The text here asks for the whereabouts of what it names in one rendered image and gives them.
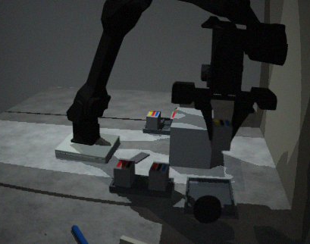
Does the black short cylinder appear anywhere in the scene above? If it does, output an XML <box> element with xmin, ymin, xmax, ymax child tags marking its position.
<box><xmin>193</xmin><ymin>195</ymin><xmax>222</xmax><ymax>224</ymax></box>

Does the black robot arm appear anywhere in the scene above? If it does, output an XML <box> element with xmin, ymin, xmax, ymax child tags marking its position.
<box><xmin>66</xmin><ymin>0</ymin><xmax>288</xmax><ymax>145</ymax></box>

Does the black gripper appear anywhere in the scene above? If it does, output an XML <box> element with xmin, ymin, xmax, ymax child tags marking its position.
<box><xmin>171</xmin><ymin>55</ymin><xmax>277</xmax><ymax>141</ymax></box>

